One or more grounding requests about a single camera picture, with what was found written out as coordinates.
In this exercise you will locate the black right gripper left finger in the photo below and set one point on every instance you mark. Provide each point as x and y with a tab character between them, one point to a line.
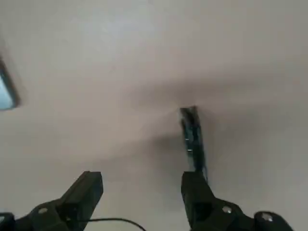
60	214

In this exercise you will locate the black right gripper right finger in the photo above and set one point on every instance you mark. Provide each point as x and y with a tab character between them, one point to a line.
204	214

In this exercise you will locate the dark green model phone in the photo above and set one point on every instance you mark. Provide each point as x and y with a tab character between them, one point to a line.
192	137

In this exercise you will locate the silver closed laptop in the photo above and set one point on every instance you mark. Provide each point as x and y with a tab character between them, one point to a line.
3	93

